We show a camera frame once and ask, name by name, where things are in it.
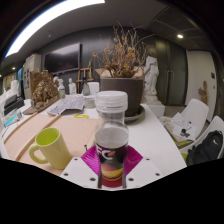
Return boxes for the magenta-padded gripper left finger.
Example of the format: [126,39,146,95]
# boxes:
[59,145,101,190]

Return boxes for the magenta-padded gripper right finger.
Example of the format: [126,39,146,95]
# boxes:
[121,145,164,190]

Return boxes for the clear drink bottle white cap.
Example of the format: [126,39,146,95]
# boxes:
[94,90,130,189]

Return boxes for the yellow-green mug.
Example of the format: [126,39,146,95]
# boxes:
[27,126,73,170]

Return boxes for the small yellow note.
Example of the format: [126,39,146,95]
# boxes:
[73,113,90,119]

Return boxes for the grey newspaper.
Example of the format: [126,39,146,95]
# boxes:
[47,94,86,117]

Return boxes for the black backpack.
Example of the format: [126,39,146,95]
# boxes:
[185,129,224,167]

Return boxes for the small white cup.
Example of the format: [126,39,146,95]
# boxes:
[83,95,97,109]

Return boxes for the dried plant in dark pot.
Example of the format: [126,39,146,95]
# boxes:
[91,24,151,118]

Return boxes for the white plastic chair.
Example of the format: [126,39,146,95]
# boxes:
[181,115,224,163]
[88,81,101,96]
[179,98,210,141]

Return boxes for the green spray bottle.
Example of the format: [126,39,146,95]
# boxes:
[58,78,66,99]

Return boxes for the small white figurine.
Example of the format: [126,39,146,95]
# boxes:
[68,77,78,96]

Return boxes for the brown sculpture on board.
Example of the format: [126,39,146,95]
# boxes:
[23,69,61,115]

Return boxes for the colourful printed book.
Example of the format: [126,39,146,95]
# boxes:
[2,109,24,128]

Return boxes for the black flat boxes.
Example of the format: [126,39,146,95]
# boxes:
[3,93,26,116]

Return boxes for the tall white statue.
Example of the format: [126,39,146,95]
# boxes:
[143,54,166,118]

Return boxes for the wooden easel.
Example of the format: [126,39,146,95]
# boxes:
[75,59,95,94]

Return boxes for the brown wooden figure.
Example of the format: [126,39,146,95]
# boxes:
[197,80,209,105]

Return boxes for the cardboard box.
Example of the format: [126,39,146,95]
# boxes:
[94,67,145,80]

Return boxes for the white cabinet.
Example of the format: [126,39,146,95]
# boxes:
[22,53,43,91]

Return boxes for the long ceiling light strip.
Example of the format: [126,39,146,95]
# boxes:
[4,0,106,58]

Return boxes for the black wall screen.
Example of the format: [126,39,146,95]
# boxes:
[43,42,82,75]

